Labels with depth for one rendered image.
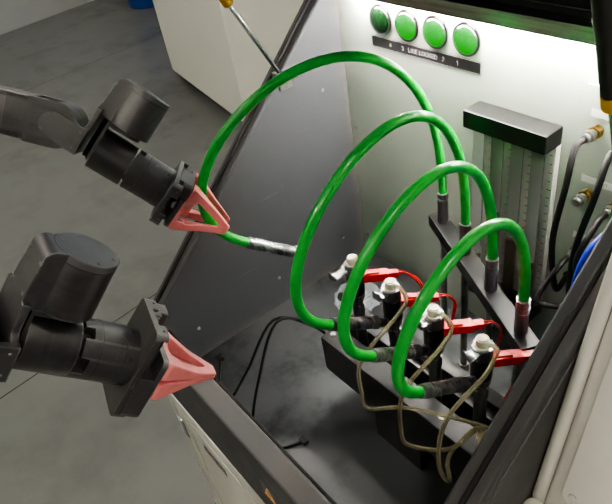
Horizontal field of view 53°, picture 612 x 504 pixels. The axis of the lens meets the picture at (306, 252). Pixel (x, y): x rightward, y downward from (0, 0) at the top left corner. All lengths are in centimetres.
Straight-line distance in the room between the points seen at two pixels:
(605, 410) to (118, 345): 50
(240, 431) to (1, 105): 56
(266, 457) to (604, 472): 45
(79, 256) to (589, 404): 55
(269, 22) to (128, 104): 297
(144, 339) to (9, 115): 37
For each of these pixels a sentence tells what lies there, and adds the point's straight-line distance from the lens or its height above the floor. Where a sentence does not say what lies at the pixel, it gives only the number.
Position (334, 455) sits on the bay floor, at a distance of 109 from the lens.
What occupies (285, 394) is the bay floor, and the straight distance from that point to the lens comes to 118.
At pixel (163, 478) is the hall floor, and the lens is 218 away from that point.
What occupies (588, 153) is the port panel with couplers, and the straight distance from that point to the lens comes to 93.
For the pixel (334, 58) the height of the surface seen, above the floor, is 143.
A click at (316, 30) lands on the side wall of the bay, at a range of 116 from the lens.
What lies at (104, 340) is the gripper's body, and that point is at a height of 135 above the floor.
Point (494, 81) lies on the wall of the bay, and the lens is 99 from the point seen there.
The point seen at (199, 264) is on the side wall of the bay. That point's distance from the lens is 117.
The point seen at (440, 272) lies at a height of 131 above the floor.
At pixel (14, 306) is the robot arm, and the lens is 56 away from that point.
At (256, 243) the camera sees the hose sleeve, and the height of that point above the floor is 119.
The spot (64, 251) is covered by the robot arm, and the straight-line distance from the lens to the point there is 54.
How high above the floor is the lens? 173
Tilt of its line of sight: 38 degrees down
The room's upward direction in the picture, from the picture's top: 11 degrees counter-clockwise
